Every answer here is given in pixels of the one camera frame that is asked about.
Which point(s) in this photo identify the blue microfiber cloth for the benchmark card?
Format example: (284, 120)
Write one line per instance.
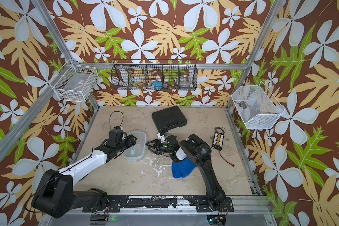
(182, 169)

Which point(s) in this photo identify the black wire wall basket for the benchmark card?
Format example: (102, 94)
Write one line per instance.
(142, 73)

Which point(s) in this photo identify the blue item in basket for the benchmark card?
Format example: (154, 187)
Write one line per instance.
(157, 85)

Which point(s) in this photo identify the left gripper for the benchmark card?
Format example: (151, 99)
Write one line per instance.
(131, 140)

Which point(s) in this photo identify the dark item in mesh basket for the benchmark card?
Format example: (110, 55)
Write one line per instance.
(242, 105)

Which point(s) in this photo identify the white mesh basket right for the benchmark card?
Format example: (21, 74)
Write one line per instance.
(263, 111)

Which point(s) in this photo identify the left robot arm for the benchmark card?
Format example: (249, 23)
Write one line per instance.
(56, 196)

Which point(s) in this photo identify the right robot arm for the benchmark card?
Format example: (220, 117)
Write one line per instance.
(187, 155)

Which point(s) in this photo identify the black yellow charger box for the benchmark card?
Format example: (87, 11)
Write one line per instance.
(217, 142)

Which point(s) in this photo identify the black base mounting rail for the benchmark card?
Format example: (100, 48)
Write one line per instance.
(118, 203)

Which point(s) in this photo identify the white wire basket left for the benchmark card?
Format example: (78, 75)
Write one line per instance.
(75, 82)

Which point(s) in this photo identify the teal-rimmed lunch box lid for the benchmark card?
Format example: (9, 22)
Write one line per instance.
(138, 141)

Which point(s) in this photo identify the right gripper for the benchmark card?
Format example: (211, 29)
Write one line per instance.
(157, 145)

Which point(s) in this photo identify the black plastic tool case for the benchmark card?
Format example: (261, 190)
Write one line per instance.
(168, 119)

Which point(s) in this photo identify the clear lunch box container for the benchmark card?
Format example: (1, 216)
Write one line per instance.
(135, 147)

